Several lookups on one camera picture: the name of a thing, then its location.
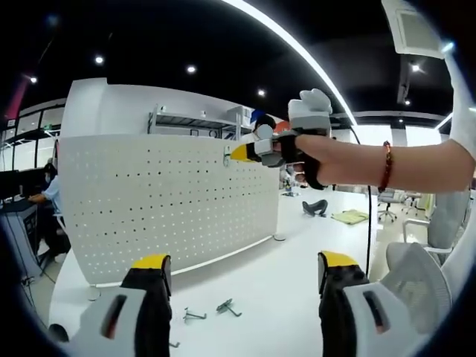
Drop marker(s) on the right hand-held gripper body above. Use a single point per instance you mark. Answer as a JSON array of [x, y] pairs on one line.
[[308, 111]]

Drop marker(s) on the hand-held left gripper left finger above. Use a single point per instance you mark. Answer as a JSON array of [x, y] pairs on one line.
[[148, 297]]

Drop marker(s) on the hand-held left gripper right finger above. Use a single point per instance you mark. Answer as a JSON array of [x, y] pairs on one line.
[[338, 297]]

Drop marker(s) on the white perforated mounting plate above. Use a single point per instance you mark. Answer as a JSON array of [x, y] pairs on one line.
[[167, 208]]

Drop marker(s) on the person's right hand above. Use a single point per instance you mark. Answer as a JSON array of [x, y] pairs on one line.
[[334, 163]]

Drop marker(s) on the black curved headset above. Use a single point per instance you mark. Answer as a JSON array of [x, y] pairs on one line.
[[314, 206]]

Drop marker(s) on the long ceiling light strip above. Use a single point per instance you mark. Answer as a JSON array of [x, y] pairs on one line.
[[303, 48]]

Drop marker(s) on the grey metal shelf rack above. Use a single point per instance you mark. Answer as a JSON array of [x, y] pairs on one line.
[[193, 122]]

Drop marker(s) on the yellow-green cloth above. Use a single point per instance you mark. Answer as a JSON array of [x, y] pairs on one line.
[[349, 217]]

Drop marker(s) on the round ceiling downlights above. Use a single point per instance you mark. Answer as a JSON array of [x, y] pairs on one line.
[[190, 68]]

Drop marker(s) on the white office chair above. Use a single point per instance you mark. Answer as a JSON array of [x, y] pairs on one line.
[[446, 219], [386, 197]]

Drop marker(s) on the white ceiling air vent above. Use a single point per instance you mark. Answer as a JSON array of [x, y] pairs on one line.
[[413, 29]]

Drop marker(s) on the grey equipment cabinet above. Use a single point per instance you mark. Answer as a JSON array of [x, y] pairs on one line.
[[22, 238]]

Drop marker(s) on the person's white shirt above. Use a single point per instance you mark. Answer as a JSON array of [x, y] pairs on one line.
[[463, 93]]

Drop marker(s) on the black computer monitor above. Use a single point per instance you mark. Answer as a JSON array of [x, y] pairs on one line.
[[11, 184]]

